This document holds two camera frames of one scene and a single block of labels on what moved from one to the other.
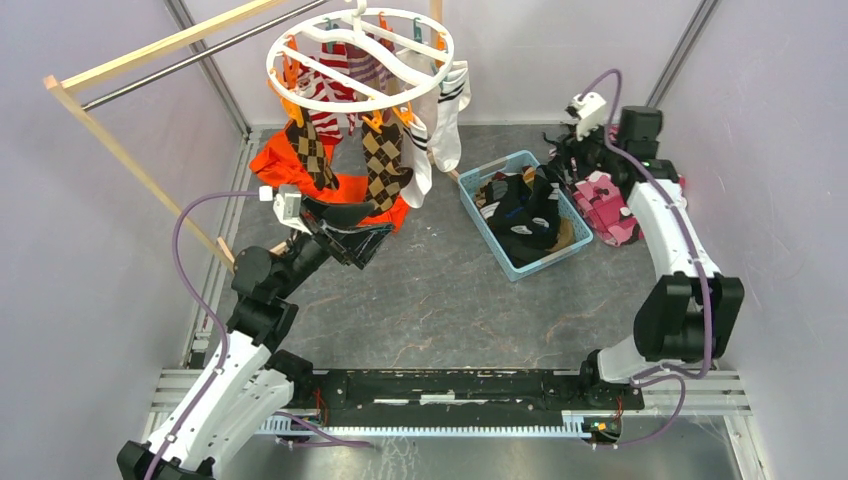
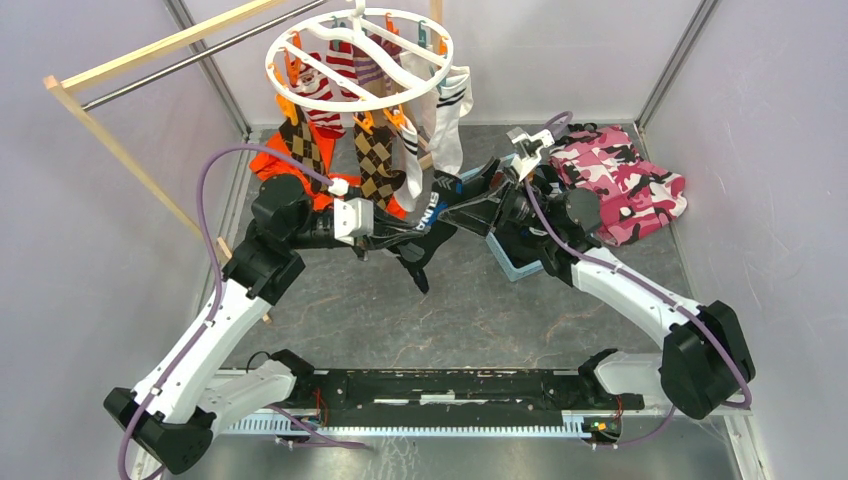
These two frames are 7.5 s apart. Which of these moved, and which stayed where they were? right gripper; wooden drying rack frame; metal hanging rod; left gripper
Moved: right gripper; left gripper
Stayed: wooden drying rack frame; metal hanging rod
